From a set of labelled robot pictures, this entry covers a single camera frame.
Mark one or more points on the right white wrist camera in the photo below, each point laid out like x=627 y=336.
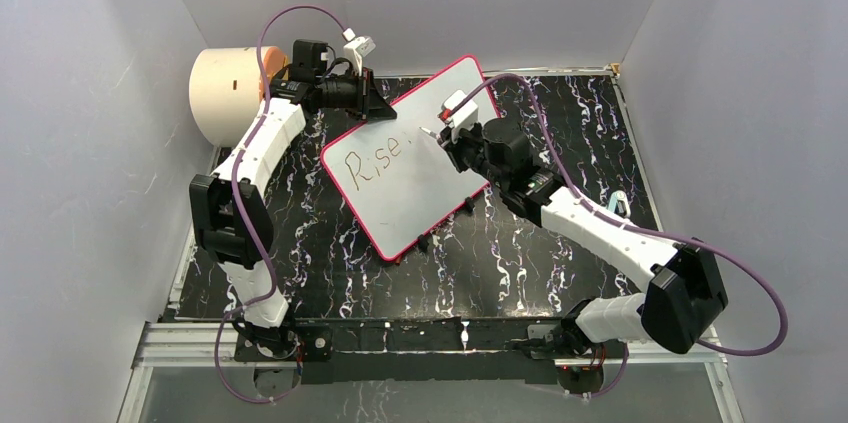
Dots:
x=457 y=113

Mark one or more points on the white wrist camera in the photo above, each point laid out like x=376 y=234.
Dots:
x=356 y=48
x=457 y=113

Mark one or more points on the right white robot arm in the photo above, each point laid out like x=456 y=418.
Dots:
x=680 y=289

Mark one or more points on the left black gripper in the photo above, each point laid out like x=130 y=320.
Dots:
x=370 y=104

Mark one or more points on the black whiteboard stand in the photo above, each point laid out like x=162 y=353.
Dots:
x=424 y=240

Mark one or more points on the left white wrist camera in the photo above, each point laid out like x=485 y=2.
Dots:
x=356 y=48

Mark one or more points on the pink framed whiteboard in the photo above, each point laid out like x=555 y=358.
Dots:
x=396 y=180

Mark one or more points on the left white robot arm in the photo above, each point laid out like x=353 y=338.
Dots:
x=231 y=221

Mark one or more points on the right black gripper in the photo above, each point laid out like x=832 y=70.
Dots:
x=453 y=148

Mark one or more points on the cream cylindrical drawer box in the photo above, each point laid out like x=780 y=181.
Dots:
x=225 y=89

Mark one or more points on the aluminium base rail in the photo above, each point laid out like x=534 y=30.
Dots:
x=420 y=370

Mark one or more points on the white whiteboard marker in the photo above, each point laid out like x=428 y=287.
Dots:
x=430 y=133

